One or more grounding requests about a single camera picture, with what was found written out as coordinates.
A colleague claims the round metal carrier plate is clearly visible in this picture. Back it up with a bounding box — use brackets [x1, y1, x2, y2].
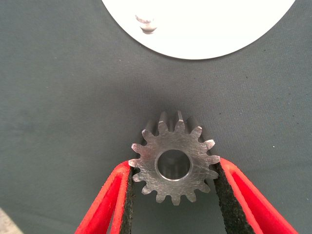
[100, 0, 297, 60]

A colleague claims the small steel planetary gear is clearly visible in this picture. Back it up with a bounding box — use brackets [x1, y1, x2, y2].
[128, 110, 221, 207]

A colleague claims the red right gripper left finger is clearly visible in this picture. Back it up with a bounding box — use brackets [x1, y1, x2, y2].
[74, 160, 141, 234]

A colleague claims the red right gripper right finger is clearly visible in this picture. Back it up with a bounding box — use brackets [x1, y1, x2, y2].
[213, 157, 299, 234]

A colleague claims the dark grey table cloth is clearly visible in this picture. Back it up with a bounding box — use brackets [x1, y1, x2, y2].
[0, 0, 312, 234]

